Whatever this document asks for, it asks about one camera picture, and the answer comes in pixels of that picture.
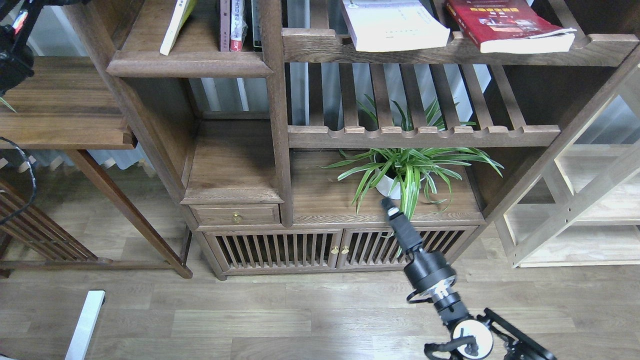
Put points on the red cover book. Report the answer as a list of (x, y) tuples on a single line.
[(509, 26)]

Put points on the green spider plant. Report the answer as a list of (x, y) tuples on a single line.
[(436, 188)]

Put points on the light wooden shelf frame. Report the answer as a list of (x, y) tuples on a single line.
[(584, 208)]

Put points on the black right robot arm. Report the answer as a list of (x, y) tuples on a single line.
[(472, 337)]

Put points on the dark wooden bookshelf cabinet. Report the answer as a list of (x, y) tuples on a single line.
[(252, 132)]

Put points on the dark wooden side table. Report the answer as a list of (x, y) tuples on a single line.
[(67, 106)]

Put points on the pink spine upright book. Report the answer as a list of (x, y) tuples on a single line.
[(224, 25)]

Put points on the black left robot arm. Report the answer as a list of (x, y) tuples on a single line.
[(17, 61)]

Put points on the white lilac cover book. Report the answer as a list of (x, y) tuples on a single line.
[(392, 25)]

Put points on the yellow green cover book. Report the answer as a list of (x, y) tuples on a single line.
[(181, 13)]

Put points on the white plant pot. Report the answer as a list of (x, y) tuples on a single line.
[(398, 174)]

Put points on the dark upright book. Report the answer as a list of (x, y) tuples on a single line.
[(255, 26)]

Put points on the red white upright book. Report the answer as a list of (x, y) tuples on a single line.
[(238, 25)]

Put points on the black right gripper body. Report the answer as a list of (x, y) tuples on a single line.
[(428, 271)]

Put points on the white metal post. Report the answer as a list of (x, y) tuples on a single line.
[(87, 320)]

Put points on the slatted wooden rack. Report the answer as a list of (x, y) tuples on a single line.
[(32, 228)]

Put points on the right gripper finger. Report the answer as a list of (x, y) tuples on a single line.
[(390, 209)]

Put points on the brass drawer knob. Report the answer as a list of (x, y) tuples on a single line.
[(236, 218)]

